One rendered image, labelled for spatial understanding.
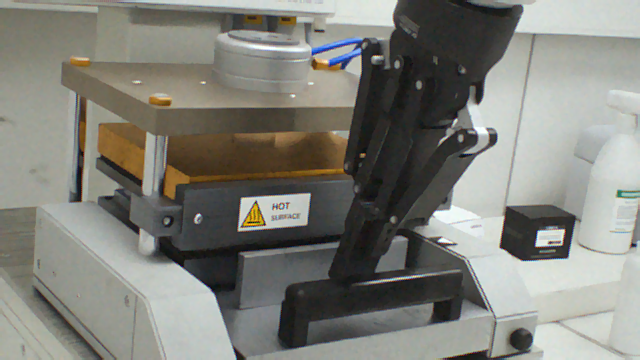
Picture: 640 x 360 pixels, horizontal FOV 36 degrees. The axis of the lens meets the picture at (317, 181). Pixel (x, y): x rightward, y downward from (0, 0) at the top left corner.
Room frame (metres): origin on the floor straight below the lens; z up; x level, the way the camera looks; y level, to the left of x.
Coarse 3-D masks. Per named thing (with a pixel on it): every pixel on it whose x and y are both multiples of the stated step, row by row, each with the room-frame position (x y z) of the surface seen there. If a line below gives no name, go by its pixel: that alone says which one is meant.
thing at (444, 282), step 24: (288, 288) 0.62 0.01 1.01; (312, 288) 0.62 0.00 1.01; (336, 288) 0.62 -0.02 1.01; (360, 288) 0.64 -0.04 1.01; (384, 288) 0.65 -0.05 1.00; (408, 288) 0.66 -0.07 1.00; (432, 288) 0.67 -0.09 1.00; (456, 288) 0.69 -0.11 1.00; (288, 312) 0.61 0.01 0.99; (312, 312) 0.61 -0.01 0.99; (336, 312) 0.62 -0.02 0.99; (360, 312) 0.64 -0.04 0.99; (456, 312) 0.69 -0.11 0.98; (288, 336) 0.61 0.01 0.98
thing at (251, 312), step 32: (256, 256) 0.67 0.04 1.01; (288, 256) 0.68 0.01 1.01; (320, 256) 0.70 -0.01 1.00; (384, 256) 0.74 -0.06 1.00; (224, 288) 0.70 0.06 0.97; (256, 288) 0.67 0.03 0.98; (224, 320) 0.64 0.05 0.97; (256, 320) 0.65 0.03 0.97; (352, 320) 0.67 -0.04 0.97; (384, 320) 0.67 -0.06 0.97; (416, 320) 0.68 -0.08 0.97; (448, 320) 0.69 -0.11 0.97; (480, 320) 0.70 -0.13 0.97; (256, 352) 0.59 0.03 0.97; (288, 352) 0.60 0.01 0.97; (320, 352) 0.62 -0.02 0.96; (352, 352) 0.63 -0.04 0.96; (384, 352) 0.65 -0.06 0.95; (416, 352) 0.67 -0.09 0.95; (448, 352) 0.69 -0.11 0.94
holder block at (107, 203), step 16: (112, 208) 0.79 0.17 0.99; (128, 224) 0.76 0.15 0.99; (320, 240) 0.76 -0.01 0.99; (336, 240) 0.77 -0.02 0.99; (176, 256) 0.69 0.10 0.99; (192, 256) 0.69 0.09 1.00; (208, 256) 0.70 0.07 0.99; (224, 256) 0.70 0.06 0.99; (192, 272) 0.69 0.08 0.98; (208, 272) 0.69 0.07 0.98; (224, 272) 0.70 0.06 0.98
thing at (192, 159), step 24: (120, 144) 0.78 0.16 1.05; (144, 144) 0.76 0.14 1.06; (192, 144) 0.78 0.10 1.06; (216, 144) 0.79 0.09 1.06; (240, 144) 0.79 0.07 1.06; (264, 144) 0.79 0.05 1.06; (288, 144) 0.82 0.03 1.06; (312, 144) 0.83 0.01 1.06; (336, 144) 0.84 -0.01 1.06; (96, 168) 0.81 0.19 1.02; (120, 168) 0.78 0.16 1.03; (168, 168) 0.71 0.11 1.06; (192, 168) 0.70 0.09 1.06; (216, 168) 0.71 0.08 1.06; (240, 168) 0.72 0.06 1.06; (264, 168) 0.73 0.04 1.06; (288, 168) 0.74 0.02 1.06; (312, 168) 0.74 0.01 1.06; (336, 168) 0.75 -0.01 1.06; (168, 192) 0.70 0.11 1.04
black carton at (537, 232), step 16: (512, 208) 1.44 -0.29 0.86; (528, 208) 1.45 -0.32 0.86; (544, 208) 1.46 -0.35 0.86; (512, 224) 1.43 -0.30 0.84; (528, 224) 1.40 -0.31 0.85; (544, 224) 1.41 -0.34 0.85; (560, 224) 1.42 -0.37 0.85; (512, 240) 1.42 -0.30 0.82; (528, 240) 1.40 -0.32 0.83; (544, 240) 1.41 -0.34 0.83; (560, 240) 1.43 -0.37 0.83; (528, 256) 1.40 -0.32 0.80; (544, 256) 1.42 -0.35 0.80; (560, 256) 1.43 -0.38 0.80
